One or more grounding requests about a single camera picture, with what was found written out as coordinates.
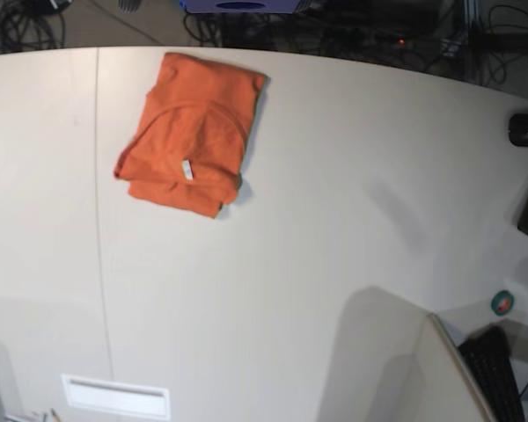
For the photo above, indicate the orange t-shirt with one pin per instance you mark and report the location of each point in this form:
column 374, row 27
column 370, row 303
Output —
column 192, row 136

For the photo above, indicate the blue box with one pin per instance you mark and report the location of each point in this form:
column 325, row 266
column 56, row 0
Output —
column 239, row 6

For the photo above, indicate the green tape roll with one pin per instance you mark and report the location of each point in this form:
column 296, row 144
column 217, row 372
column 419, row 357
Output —
column 502, row 303

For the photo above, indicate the black keyboard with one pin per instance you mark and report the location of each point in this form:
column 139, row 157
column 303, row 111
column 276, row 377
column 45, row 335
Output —
column 488, row 358

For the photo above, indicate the black computer mouse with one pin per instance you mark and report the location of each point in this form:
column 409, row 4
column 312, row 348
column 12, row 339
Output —
column 518, row 129

